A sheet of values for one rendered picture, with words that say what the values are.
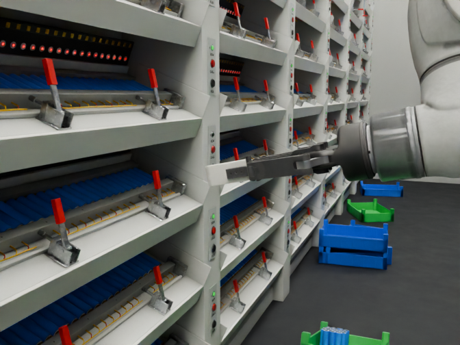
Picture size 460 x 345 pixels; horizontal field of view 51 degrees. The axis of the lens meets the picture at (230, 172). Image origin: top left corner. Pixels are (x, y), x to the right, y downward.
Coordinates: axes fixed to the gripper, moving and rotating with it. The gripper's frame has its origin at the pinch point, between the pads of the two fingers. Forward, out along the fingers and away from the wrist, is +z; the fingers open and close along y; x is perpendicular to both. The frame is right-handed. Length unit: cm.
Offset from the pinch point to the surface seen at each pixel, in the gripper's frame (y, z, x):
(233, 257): 50, 25, -27
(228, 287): 61, 34, -39
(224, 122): 44.3, 17.7, 8.3
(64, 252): -13.3, 21.1, -6.1
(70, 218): -5.9, 25.6, -2.6
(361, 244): 148, 7, -54
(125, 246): 0.1, 20.9, -9.3
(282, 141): 100, 20, -1
